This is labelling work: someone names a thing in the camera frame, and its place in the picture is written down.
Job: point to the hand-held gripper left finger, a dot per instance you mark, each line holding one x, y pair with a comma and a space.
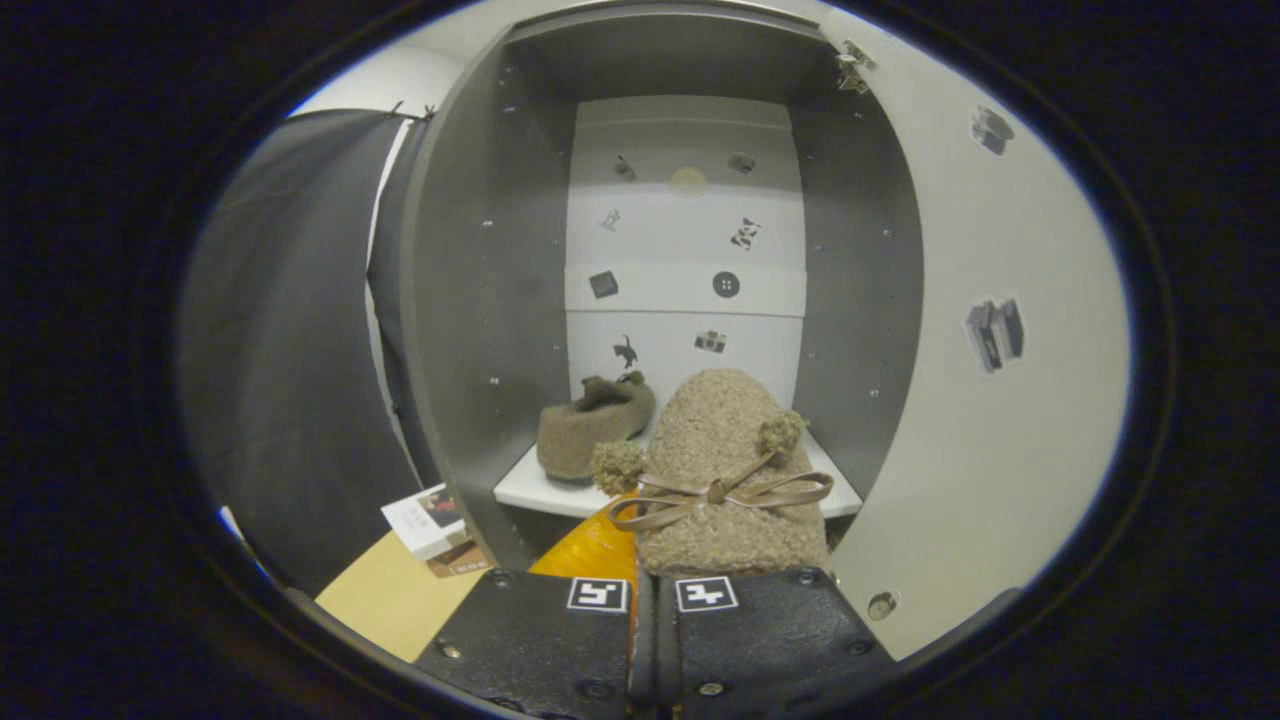
540, 640

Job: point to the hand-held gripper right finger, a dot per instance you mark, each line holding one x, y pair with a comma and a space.
770, 640

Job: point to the brown fuzzy shoe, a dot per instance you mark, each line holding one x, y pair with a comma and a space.
590, 435
720, 440

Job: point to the dark grey shoe cabinet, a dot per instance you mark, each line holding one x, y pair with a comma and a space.
470, 300

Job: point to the metal door hinge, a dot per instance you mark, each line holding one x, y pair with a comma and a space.
852, 70

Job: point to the brown flat box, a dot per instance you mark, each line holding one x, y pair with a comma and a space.
460, 560

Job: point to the white printed box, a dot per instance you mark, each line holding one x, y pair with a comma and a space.
420, 520

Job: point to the black backdrop cloth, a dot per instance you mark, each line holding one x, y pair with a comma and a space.
290, 350

